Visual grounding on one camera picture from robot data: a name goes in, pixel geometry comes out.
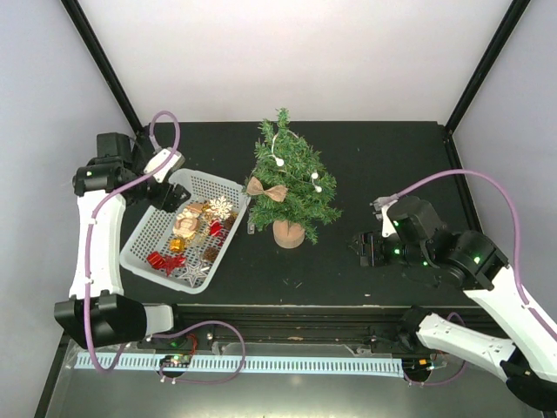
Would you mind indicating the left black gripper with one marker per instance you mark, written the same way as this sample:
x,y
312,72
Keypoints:
x,y
163,200

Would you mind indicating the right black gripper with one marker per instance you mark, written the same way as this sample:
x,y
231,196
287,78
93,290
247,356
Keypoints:
x,y
368,245

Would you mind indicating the brown pine cone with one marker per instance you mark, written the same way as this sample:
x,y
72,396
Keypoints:
x,y
229,222
210,254

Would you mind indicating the white plastic basket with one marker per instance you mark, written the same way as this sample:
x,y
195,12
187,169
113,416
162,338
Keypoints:
x,y
154,231

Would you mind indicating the brown burlap bow ornament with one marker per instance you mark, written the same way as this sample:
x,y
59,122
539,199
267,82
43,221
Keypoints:
x,y
276,193

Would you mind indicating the small green christmas tree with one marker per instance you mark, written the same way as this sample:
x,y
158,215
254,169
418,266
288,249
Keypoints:
x,y
289,187

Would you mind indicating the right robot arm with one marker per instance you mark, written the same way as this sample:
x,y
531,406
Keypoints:
x,y
412,234

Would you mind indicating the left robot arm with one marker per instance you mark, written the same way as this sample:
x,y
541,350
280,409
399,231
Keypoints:
x,y
97,313

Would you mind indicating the beige burlap sack ornament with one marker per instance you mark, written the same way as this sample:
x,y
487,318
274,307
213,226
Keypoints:
x,y
186,222

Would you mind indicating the gold glitter word ornament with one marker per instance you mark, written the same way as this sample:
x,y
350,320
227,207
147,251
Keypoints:
x,y
205,220

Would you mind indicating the white snowflake ornament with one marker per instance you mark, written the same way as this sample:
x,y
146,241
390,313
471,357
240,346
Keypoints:
x,y
221,207

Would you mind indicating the red santa ornament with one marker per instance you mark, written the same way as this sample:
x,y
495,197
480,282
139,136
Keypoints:
x,y
215,228

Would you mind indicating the gold gift box ornament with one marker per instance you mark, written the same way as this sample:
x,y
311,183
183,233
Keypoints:
x,y
177,245

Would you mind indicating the red star ornament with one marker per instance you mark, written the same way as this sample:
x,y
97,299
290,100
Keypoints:
x,y
172,263

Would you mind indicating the red gold gift ornament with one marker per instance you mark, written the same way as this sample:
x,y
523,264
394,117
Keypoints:
x,y
157,261

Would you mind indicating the silver star ornament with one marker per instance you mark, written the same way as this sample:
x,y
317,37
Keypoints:
x,y
195,274

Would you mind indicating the right circuit board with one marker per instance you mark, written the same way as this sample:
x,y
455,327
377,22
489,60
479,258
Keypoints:
x,y
428,363

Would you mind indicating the circuit board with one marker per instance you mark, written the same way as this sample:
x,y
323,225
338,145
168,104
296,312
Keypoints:
x,y
175,360
428,363

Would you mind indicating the left circuit board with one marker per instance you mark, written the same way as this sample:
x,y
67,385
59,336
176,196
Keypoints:
x,y
175,360

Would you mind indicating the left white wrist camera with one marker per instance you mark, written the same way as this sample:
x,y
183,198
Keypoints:
x,y
163,163

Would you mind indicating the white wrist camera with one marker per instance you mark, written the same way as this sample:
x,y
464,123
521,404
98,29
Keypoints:
x,y
380,206
163,163

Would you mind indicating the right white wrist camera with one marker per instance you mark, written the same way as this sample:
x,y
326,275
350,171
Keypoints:
x,y
380,206

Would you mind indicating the white slotted cable duct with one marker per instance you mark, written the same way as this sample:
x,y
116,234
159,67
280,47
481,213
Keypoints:
x,y
228,364

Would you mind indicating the left black frame post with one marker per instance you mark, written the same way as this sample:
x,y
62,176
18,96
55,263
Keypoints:
x,y
89,37

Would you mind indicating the black frame post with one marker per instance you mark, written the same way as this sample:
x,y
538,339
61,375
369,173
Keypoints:
x,y
498,41
89,37

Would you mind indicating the right black frame post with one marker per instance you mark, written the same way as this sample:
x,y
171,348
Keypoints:
x,y
498,41

